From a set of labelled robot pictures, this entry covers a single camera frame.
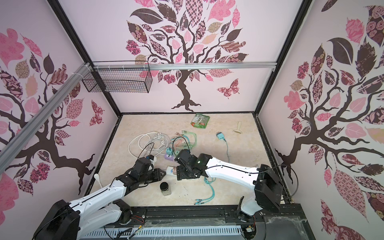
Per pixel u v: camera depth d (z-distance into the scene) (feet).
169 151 2.95
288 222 2.34
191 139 3.47
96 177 2.87
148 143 3.30
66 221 1.30
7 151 1.63
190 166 1.89
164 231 2.29
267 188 1.35
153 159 2.66
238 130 3.58
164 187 2.41
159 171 2.80
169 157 3.03
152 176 2.45
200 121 3.73
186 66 3.05
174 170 2.69
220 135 3.39
